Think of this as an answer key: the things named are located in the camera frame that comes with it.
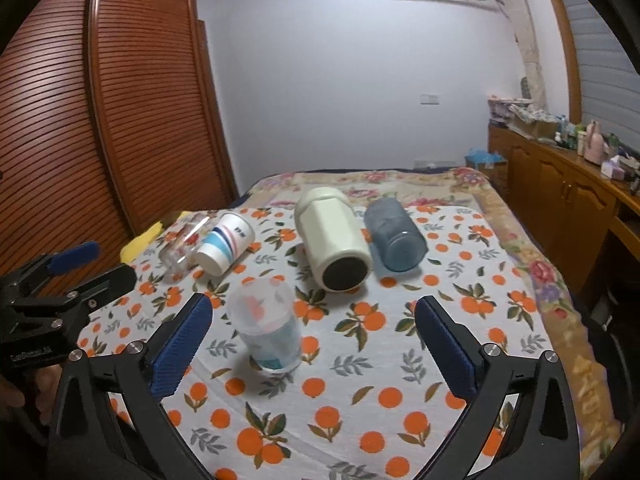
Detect wooden cabinet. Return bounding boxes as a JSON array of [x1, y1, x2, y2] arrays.
[[487, 124, 640, 311]]

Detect dark chair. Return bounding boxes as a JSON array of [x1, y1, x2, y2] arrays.
[[575, 280, 640, 441]]

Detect cream tumbler cup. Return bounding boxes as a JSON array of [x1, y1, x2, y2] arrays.
[[294, 186, 374, 292]]

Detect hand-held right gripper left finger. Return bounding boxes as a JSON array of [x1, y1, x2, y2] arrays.
[[47, 292, 216, 480]]

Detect blue plastic bag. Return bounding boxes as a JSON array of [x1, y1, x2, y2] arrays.
[[464, 147, 509, 169]]

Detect yellow cloth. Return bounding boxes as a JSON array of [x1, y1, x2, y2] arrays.
[[120, 219, 166, 263]]

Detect person's left hand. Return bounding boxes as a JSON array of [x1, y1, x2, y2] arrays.
[[0, 362, 63, 428]]

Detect wooden slatted wardrobe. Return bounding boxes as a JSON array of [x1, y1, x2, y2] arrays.
[[0, 0, 239, 293]]

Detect cardboard box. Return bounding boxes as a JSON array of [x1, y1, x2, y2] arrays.
[[509, 109, 558, 142]]

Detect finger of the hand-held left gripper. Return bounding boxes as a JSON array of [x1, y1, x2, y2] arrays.
[[47, 264, 137, 322], [9, 241, 101, 292]]

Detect grey window blinds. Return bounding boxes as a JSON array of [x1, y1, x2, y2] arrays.
[[552, 0, 640, 148]]

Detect floral blanket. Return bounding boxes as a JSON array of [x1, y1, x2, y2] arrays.
[[234, 167, 626, 461]]

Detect clear glass cup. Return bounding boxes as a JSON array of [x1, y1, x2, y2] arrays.
[[159, 212, 213, 276]]

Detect orange fruit print cloth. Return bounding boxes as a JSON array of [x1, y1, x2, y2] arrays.
[[75, 200, 557, 480]]

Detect clear printed plastic cup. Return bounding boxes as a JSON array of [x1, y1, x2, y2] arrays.
[[229, 280, 304, 373]]

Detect pink bottle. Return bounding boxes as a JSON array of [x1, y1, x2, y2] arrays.
[[584, 120, 605, 165]]

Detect blue-grey translucent cup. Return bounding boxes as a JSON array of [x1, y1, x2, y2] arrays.
[[363, 197, 429, 274]]

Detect stack of storage boxes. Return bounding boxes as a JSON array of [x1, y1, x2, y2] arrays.
[[487, 94, 532, 128]]

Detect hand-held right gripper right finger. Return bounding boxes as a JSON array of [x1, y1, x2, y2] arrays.
[[410, 296, 581, 480]]

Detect wrapped air conditioner pipe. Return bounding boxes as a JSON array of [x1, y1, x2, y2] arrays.
[[492, 0, 547, 113]]

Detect white tissue box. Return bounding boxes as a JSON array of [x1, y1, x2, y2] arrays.
[[600, 156, 628, 180]]

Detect white striped paper cup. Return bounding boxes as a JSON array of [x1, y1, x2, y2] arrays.
[[193, 212, 256, 277]]

